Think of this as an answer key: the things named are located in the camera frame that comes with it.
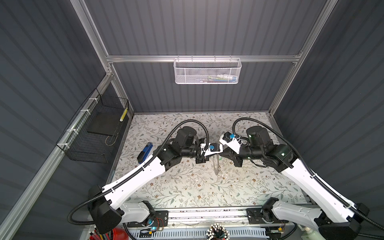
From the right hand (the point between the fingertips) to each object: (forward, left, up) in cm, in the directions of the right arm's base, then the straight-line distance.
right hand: (222, 153), depth 67 cm
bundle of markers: (-28, +4, -10) cm, 30 cm away
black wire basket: (+9, +63, +2) cm, 64 cm away
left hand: (+2, +2, +1) cm, 3 cm away
